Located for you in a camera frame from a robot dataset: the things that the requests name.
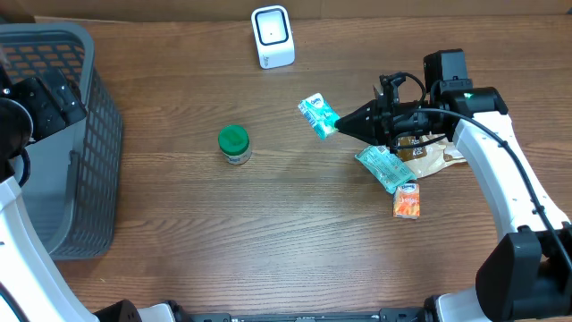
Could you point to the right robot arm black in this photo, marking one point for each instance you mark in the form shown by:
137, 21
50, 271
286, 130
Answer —
528, 274

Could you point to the grey plastic basket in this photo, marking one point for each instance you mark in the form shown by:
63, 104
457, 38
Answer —
71, 196

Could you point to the orange Kleenex tissue pack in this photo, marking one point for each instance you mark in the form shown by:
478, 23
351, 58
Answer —
406, 201

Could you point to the white barcode scanner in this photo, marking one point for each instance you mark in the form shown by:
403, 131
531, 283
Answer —
273, 36

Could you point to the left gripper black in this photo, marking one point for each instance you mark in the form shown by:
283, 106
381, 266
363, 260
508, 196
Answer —
40, 98

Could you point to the green lid jar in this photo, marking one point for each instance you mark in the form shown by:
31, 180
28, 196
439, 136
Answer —
234, 142

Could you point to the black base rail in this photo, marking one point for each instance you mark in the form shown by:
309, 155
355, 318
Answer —
304, 317

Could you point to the teal wipes packet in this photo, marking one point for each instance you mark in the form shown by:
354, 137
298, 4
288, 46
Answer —
386, 167

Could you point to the beige snack pouch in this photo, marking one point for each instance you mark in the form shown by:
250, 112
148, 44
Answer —
430, 159

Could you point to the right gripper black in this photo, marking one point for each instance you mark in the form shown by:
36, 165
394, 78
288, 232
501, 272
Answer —
380, 120

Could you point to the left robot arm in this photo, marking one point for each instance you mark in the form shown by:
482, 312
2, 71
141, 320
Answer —
32, 288

